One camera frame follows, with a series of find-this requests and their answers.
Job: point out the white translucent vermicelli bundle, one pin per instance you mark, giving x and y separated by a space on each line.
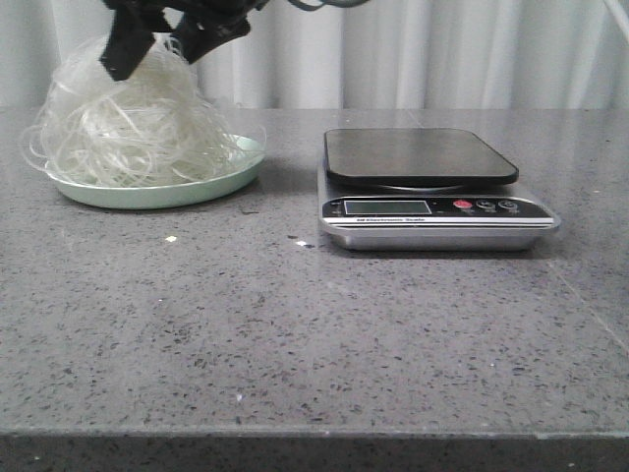
152 130

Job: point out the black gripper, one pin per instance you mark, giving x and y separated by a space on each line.
205 26

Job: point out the black silver kitchen scale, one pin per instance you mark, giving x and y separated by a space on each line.
424 189

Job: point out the white pleated curtain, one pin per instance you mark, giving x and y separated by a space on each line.
427 55

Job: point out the light green round plate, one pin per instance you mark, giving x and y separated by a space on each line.
162 195

